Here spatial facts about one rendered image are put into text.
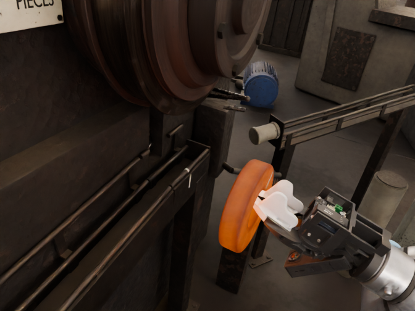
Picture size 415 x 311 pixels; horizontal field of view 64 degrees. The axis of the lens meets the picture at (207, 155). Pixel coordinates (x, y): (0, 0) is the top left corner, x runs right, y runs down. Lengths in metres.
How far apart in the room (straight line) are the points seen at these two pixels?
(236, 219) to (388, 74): 2.88
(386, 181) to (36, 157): 1.17
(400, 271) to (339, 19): 2.94
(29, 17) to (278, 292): 1.31
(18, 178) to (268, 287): 1.18
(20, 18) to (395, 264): 0.61
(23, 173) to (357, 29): 3.04
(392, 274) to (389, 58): 2.81
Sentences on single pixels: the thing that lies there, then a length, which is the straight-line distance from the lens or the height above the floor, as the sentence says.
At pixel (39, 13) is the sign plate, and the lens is 0.55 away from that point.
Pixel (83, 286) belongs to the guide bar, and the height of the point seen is 0.69.
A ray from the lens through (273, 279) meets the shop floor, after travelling 1.55.
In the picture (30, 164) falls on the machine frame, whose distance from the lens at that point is 0.57.
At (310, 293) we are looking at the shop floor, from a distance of 1.57.
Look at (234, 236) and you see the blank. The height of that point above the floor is 0.83.
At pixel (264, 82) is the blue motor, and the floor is 0.28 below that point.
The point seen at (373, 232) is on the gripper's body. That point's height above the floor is 0.87.
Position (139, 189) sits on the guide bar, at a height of 0.70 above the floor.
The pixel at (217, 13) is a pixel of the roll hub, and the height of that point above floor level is 1.10.
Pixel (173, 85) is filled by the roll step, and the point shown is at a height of 0.98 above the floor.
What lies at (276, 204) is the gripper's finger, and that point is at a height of 0.87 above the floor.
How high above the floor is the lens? 1.19
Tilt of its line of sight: 33 degrees down
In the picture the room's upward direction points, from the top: 8 degrees clockwise
